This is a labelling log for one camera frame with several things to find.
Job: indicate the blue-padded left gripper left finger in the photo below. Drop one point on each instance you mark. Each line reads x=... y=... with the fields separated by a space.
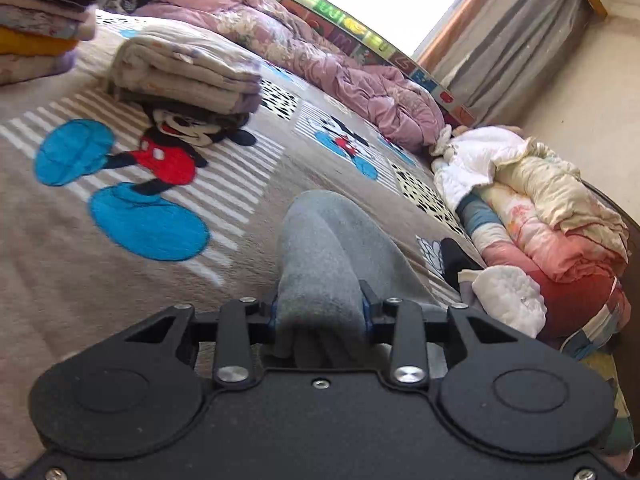
x=241 y=323

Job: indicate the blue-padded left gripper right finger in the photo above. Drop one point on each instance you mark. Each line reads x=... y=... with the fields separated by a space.
x=399 y=323

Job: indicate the grey fleece sweatpants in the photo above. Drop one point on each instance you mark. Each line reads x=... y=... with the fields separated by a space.
x=328 y=247

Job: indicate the black garment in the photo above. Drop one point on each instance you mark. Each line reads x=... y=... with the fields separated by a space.
x=455 y=260

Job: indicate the white quilted folded garment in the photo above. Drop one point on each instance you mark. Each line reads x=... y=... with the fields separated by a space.
x=509 y=296

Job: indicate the Mickey Mouse bed blanket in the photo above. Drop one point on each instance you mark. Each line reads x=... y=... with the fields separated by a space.
x=65 y=285

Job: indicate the cream floral duvet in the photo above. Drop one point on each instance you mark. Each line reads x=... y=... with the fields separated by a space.
x=560 y=197

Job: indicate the pink purple quilt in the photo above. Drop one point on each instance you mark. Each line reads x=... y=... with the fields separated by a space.
x=401 y=110

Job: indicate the folded white floral blanket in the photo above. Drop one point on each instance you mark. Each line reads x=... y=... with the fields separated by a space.
x=191 y=65

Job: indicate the colourful alphabet headboard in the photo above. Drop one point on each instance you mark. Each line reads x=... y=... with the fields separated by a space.
x=369 y=48

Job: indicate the grey curtain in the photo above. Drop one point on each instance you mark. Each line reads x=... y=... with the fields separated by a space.
x=498 y=73

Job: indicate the lilac floral folded garment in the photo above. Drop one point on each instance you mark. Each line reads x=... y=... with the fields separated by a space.
x=18 y=68

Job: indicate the yellow folded garment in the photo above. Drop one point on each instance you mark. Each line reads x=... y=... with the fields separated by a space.
x=22 y=43

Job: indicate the floral print folded garment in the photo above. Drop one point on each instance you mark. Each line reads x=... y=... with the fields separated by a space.
x=50 y=25

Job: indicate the pale pink folded garment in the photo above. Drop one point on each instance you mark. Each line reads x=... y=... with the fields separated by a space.
x=52 y=8

